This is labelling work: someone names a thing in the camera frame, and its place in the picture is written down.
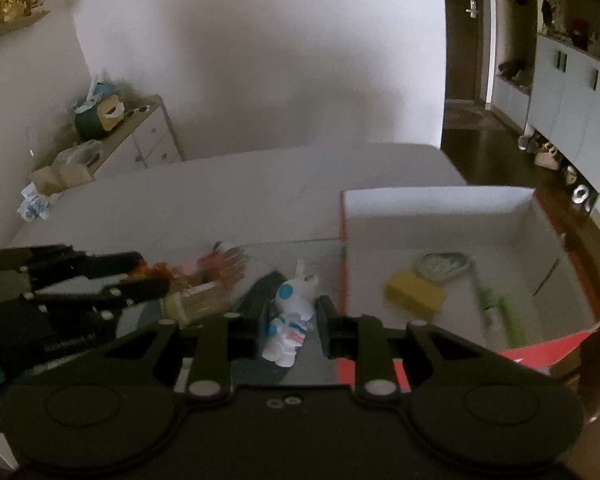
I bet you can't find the white drawer chest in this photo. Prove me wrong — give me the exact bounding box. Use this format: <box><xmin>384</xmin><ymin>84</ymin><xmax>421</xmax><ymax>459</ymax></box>
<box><xmin>92</xmin><ymin>94</ymin><xmax>183</xmax><ymax>178</ymax></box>

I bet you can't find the white wooden wall cabinet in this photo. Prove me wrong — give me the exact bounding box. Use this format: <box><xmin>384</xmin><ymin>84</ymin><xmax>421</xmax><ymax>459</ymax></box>
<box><xmin>490</xmin><ymin>0</ymin><xmax>600</xmax><ymax>216</ymax></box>

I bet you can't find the orange toy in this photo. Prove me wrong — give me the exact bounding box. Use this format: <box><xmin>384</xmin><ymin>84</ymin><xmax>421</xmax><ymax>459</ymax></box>
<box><xmin>135</xmin><ymin>259</ymin><xmax>173</xmax><ymax>283</ymax></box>

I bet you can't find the white and green pen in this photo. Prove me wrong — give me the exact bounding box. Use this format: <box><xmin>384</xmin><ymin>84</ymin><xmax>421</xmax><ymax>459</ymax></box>
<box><xmin>472</xmin><ymin>270</ymin><xmax>501</xmax><ymax>333</ymax></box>

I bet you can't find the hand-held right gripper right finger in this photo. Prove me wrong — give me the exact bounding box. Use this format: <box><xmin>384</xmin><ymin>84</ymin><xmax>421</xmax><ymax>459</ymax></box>
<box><xmin>316</xmin><ymin>296</ymin><xmax>501</xmax><ymax>403</ymax></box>

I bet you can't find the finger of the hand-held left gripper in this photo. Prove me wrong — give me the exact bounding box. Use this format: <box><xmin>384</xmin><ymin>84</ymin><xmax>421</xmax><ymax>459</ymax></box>
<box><xmin>0</xmin><ymin>245</ymin><xmax>143</xmax><ymax>278</ymax></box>
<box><xmin>27</xmin><ymin>278</ymin><xmax>171</xmax><ymax>318</ymax></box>

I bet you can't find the green tissue box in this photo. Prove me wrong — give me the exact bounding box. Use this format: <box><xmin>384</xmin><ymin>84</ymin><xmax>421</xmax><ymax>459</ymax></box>
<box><xmin>75</xmin><ymin>92</ymin><xmax>126</xmax><ymax>138</ymax></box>

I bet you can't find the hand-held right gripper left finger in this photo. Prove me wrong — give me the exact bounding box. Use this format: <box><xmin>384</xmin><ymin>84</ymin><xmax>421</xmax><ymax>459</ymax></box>
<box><xmin>100</xmin><ymin>297</ymin><xmax>272</xmax><ymax>403</ymax></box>

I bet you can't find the clear jar with pale lid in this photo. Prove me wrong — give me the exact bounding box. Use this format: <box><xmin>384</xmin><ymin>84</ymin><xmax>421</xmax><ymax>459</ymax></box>
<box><xmin>161</xmin><ymin>280</ymin><xmax>233</xmax><ymax>323</ymax></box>

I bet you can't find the wooden wall shelf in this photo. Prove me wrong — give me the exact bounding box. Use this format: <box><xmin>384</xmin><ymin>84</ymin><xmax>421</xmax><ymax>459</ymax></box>
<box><xmin>0</xmin><ymin>8</ymin><xmax>51</xmax><ymax>46</ymax></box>

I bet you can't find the white rabbit astronaut figurine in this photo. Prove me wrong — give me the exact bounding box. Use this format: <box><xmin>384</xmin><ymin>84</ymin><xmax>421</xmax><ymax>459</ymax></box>
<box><xmin>261</xmin><ymin>259</ymin><xmax>321</xmax><ymax>368</ymax></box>

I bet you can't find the blue and white packet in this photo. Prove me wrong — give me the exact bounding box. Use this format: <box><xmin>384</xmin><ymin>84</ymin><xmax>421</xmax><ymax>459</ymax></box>
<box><xmin>19</xmin><ymin>185</ymin><xmax>56</xmax><ymax>222</ymax></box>

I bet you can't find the yellow block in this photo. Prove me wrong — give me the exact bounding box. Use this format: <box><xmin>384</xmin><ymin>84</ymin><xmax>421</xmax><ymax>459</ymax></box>
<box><xmin>385</xmin><ymin>270</ymin><xmax>448</xmax><ymax>318</ymax></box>

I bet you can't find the green tube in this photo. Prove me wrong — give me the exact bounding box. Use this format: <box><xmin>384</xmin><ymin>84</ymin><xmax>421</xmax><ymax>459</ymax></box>
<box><xmin>497</xmin><ymin>296</ymin><xmax>528</xmax><ymax>348</ymax></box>

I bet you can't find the red cardboard box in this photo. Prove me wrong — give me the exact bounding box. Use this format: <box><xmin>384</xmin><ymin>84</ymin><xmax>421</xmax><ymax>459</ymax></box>
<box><xmin>339</xmin><ymin>186</ymin><xmax>600</xmax><ymax>393</ymax></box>

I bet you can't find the pink striped shell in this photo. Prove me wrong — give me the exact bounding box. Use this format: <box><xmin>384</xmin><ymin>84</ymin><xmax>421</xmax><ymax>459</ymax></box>
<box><xmin>212</xmin><ymin>242</ymin><xmax>248</xmax><ymax>286</ymax></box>

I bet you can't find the dark doormat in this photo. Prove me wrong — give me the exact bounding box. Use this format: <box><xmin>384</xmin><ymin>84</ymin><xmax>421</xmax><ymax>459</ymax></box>
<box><xmin>442</xmin><ymin>105</ymin><xmax>501</xmax><ymax>131</ymax></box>

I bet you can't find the clear plastic bag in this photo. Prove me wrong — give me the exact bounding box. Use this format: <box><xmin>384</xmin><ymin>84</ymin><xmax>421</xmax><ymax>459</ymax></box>
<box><xmin>55</xmin><ymin>140</ymin><xmax>103</xmax><ymax>166</ymax></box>

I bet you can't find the dark wooden door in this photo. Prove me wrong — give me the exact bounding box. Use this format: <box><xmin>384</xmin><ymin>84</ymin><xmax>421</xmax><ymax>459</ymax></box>
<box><xmin>445</xmin><ymin>0</ymin><xmax>491</xmax><ymax>103</ymax></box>

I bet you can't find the dark round mat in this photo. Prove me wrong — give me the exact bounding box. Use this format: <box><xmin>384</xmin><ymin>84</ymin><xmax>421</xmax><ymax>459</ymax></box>
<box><xmin>230</xmin><ymin>270</ymin><xmax>291</xmax><ymax>386</ymax></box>

